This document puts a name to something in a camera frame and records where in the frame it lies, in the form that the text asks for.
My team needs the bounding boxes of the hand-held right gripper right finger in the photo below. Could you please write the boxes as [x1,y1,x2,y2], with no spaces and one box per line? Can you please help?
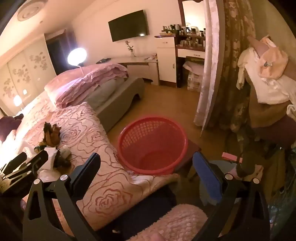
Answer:
[192,152,271,241]

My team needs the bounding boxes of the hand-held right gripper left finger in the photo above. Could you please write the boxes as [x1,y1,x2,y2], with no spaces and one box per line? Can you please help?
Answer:
[22,152,102,241]

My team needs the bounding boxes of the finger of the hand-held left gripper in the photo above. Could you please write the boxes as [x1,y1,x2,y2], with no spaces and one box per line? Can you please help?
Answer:
[0,152,28,175]
[3,151,49,186]

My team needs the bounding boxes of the white mesh cloth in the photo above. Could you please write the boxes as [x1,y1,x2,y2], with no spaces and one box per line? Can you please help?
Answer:
[55,146,72,168]

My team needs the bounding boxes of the brown bag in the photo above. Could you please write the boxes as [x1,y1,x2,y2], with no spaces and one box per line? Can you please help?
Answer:
[43,122,62,147]

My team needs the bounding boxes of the red plastic basket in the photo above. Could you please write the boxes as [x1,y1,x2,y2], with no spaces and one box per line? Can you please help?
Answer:
[117,117,189,175]

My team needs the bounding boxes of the rose pattern bedspread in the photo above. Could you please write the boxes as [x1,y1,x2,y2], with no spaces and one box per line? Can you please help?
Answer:
[14,102,181,232]

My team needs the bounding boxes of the dark wooden stool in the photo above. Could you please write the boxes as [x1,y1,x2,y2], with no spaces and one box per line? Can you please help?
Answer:
[171,140,201,181]

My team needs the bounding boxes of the pink flat box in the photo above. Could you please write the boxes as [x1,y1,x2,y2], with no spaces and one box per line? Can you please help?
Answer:
[221,152,243,163]

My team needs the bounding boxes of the dark plush toy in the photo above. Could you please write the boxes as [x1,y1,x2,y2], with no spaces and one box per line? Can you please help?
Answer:
[0,113,23,142]

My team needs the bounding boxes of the pink fluffy fleece cloth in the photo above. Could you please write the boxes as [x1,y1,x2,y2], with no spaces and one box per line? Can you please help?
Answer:
[139,204,208,241]

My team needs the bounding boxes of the small bedside lamp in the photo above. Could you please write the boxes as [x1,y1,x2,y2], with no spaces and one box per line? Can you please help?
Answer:
[13,95,23,112]

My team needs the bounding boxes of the brown chair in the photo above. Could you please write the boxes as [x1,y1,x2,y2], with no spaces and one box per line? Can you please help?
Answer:
[248,76,296,151]

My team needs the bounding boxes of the floral sliding wardrobe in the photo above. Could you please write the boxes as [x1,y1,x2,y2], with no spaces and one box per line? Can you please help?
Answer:
[0,35,57,114]

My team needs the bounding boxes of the folded pink quilt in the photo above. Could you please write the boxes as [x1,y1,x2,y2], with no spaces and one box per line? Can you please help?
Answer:
[44,63,129,109]

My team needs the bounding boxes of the pink curtain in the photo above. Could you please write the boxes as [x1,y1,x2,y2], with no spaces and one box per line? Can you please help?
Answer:
[193,0,226,127]

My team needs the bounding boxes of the white garment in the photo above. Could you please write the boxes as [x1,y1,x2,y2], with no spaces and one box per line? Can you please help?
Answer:
[236,47,296,105]

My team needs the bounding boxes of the brown floral curtain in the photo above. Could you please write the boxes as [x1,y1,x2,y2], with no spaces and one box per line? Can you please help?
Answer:
[208,0,257,130]

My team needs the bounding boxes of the pink folded cloth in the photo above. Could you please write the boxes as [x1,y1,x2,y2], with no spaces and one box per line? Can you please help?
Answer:
[183,61,204,73]

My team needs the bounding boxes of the dark wooden door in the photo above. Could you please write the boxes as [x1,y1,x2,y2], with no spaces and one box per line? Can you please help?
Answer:
[45,29,74,77]

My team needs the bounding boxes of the dressing table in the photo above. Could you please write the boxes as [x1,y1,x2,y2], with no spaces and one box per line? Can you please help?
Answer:
[175,28,206,88]

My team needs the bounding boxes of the white desk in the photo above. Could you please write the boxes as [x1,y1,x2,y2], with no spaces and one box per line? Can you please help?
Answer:
[116,56,160,86]

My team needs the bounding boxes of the rose in glass vase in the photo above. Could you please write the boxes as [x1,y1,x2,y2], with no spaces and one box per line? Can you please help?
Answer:
[125,40,137,57]

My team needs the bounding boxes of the pink plush garment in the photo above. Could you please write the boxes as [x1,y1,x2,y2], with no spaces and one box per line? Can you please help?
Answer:
[248,35,289,79]

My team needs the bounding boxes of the row of cosmetic bottles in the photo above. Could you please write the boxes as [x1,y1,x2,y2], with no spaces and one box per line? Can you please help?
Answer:
[162,23,206,47]

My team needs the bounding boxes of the round ceiling lamp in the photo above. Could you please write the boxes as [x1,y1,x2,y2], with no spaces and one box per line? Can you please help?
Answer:
[17,2,42,21]

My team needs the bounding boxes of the wooden framed mirror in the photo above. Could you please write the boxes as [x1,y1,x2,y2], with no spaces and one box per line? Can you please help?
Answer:
[178,0,208,26]

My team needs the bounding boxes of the ring light lamp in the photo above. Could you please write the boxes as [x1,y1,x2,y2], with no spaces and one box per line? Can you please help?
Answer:
[68,47,87,75]

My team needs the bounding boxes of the black wall television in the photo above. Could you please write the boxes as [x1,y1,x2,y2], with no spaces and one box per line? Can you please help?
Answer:
[108,10,148,42]

